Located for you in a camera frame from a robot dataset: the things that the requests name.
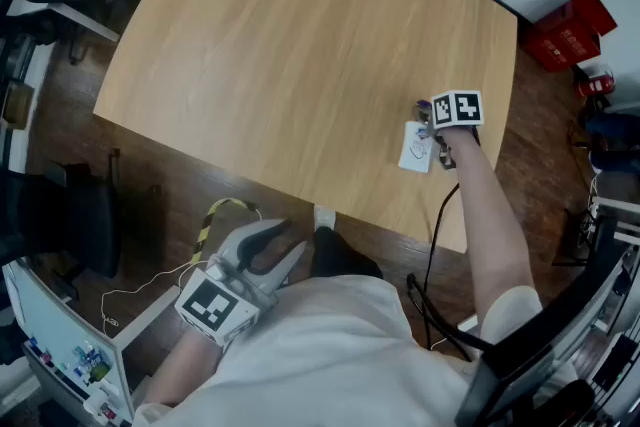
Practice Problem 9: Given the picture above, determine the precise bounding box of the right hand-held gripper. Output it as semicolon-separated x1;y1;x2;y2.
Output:
429;88;486;172

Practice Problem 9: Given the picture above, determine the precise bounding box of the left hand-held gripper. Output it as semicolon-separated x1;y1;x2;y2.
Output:
173;217;310;348

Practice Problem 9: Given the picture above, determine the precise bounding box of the white pump bottle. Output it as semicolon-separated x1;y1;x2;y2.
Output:
398;99;436;175

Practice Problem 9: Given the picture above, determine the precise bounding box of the person's left forearm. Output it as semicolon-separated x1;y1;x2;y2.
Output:
143;328;224;410

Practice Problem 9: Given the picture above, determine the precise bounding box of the person's right forearm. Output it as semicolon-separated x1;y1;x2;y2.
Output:
442;127;544;322

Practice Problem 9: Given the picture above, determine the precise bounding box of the person's white shoe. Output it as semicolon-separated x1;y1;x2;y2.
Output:
313;204;337;231

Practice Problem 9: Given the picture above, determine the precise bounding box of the person's black trouser leg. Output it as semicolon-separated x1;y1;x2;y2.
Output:
309;225;384;281

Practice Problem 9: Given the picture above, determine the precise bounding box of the person's white shirt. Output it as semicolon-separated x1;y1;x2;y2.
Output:
132;274;576;427

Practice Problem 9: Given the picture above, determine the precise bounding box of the red cabinet box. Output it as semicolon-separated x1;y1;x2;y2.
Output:
521;0;619;74

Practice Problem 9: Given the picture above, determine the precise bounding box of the red fire extinguisher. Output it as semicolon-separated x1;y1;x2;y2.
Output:
572;63;616;101

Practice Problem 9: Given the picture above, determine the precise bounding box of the wooden table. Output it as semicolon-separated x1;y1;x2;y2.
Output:
93;0;519;254

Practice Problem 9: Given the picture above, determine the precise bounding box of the white partition desk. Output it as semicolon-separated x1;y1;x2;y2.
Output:
0;258;182;427

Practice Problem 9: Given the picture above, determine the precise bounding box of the thin white cable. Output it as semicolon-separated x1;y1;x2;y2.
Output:
99;259;211;332

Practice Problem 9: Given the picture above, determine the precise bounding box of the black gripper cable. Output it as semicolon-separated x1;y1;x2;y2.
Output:
406;182;482;362

